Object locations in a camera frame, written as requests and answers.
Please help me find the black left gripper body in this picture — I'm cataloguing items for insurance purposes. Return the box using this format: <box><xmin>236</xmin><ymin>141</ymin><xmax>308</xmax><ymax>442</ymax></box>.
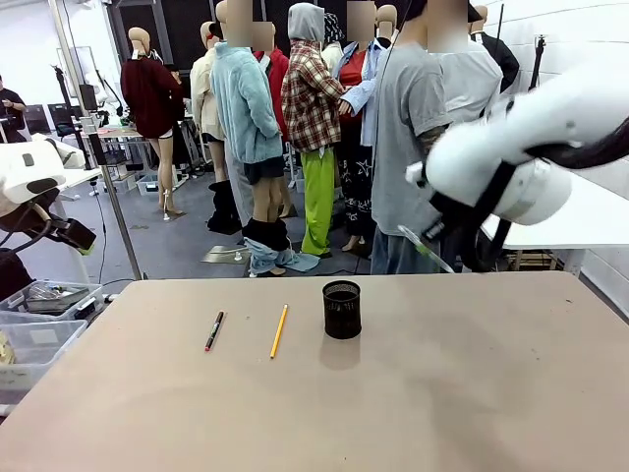
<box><xmin>47</xmin><ymin>217</ymin><xmax>97</xmax><ymax>251</ymax></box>

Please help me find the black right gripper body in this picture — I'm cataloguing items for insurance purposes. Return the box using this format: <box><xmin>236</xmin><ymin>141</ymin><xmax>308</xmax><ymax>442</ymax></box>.
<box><xmin>423</xmin><ymin>218</ymin><xmax>448</xmax><ymax>243</ymax></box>

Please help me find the black marker with red cap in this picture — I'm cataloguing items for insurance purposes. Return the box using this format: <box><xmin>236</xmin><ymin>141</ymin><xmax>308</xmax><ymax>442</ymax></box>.
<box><xmin>203</xmin><ymin>310</ymin><xmax>226</xmax><ymax>353</ymax></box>

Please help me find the yellow pencil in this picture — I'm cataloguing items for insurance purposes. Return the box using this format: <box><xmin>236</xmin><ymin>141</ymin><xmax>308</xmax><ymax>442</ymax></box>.
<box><xmin>268</xmin><ymin>303</ymin><xmax>290</xmax><ymax>360</ymax></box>

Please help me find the person's tattooed right forearm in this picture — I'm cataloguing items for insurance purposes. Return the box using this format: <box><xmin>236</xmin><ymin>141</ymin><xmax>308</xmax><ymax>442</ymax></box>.
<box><xmin>416</xmin><ymin>124</ymin><xmax>449</xmax><ymax>158</ymax></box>

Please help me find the black mesh pen holder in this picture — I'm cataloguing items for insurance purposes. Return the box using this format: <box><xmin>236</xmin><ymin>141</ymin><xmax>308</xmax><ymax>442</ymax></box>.
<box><xmin>321</xmin><ymin>280</ymin><xmax>363</xmax><ymax>340</ymax></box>

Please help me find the metal support pole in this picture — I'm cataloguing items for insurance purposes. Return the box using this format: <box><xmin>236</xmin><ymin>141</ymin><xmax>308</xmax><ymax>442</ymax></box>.
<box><xmin>48</xmin><ymin>0</ymin><xmax>144</xmax><ymax>282</ymax></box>

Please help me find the clear plastic bin with parts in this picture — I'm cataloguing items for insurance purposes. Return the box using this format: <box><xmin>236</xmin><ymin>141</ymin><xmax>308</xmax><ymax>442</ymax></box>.
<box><xmin>0</xmin><ymin>279</ymin><xmax>105</xmax><ymax>325</ymax></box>

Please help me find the person in gray t-shirt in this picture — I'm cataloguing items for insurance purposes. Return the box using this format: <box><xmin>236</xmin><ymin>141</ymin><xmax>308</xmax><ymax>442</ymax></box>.
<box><xmin>370</xmin><ymin>0</ymin><xmax>474</xmax><ymax>275</ymax></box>

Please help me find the clear plastic bin with lid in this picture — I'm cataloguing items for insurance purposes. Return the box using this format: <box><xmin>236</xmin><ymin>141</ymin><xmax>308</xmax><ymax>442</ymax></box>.
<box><xmin>0</xmin><ymin>318</ymin><xmax>89</xmax><ymax>392</ymax></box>

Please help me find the seated person in black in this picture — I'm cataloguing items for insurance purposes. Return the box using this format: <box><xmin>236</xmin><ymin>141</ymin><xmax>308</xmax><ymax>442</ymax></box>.
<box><xmin>0</xmin><ymin>74</ymin><xmax>29</xmax><ymax>145</ymax></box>

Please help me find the mannequin in white shirt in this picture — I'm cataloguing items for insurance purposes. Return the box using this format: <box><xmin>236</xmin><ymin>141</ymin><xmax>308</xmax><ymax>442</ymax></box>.
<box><xmin>437</xmin><ymin>39</ymin><xmax>504</xmax><ymax>125</ymax></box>

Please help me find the mannequin in maroon sweater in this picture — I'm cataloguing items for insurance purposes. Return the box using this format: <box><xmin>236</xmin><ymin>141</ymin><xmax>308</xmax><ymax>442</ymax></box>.
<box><xmin>119</xmin><ymin>26</ymin><xmax>186</xmax><ymax>221</ymax></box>

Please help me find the white side table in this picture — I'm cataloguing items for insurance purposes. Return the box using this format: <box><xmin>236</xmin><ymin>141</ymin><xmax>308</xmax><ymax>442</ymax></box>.
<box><xmin>480</xmin><ymin>171</ymin><xmax>629</xmax><ymax>274</ymax></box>

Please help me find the mannequin in plaid shirt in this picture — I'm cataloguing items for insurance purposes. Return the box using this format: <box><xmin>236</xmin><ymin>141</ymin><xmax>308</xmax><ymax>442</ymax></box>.
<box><xmin>280</xmin><ymin>2</ymin><xmax>346</xmax><ymax>259</ymax></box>

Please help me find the mannequin in black suit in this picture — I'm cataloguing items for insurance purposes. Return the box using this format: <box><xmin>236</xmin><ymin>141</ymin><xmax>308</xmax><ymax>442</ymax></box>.
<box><xmin>469</xmin><ymin>4</ymin><xmax>521</xmax><ymax>95</ymax></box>

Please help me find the mannequin in cream jacket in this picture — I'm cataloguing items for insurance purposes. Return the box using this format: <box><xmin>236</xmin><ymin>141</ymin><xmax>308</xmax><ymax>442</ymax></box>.
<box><xmin>190</xmin><ymin>21</ymin><xmax>228</xmax><ymax>184</ymax></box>

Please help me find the black tripod stand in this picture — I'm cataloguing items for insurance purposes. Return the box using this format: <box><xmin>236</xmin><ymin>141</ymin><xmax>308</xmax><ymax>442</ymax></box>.
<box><xmin>527</xmin><ymin>33</ymin><xmax>549</xmax><ymax>93</ymax></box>

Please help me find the mannequin in light blue fleece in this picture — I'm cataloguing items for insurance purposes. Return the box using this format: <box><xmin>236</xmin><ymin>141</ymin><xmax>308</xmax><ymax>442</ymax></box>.
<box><xmin>209</xmin><ymin>0</ymin><xmax>320</xmax><ymax>277</ymax></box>

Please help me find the mannequin in red jacket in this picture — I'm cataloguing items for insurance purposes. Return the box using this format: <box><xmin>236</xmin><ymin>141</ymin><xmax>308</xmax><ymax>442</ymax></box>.
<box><xmin>253</xmin><ymin>46</ymin><xmax>292</xmax><ymax>144</ymax></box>

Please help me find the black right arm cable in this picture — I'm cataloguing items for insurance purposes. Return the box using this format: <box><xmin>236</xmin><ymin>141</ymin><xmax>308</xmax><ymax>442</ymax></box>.
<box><xmin>426</xmin><ymin>121</ymin><xmax>629</xmax><ymax>273</ymax></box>

